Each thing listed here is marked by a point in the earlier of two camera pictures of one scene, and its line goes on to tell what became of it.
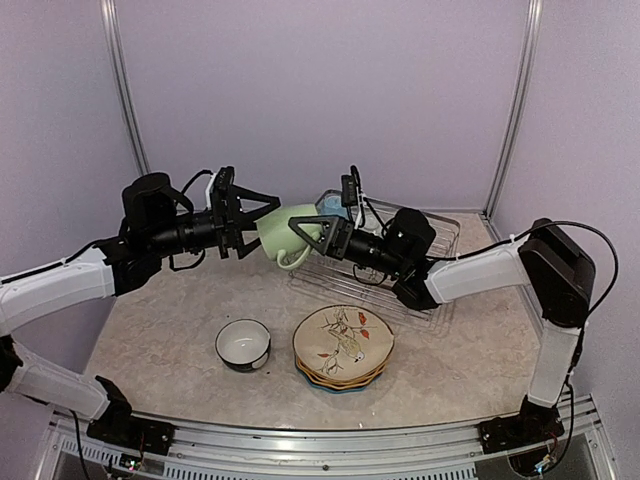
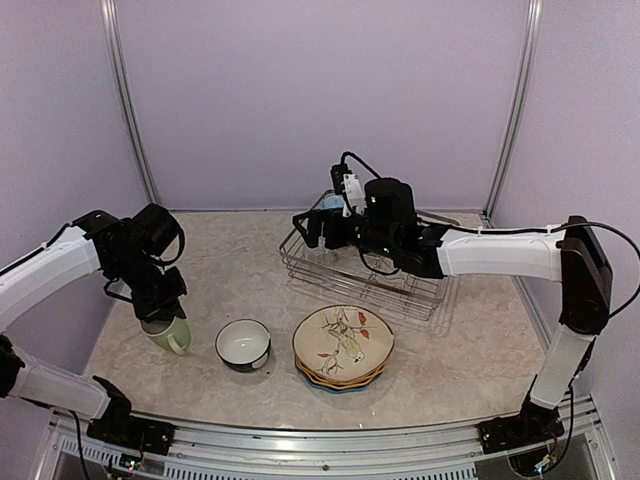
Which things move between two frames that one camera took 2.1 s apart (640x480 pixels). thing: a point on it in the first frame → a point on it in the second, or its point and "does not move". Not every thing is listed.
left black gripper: x=230 y=221 → x=170 y=302
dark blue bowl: x=243 y=344 does not move
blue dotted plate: x=337 y=391 does not move
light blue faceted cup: x=331 y=205 does not move
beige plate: x=342 y=342 does not move
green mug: x=279 y=240 → x=173 y=334
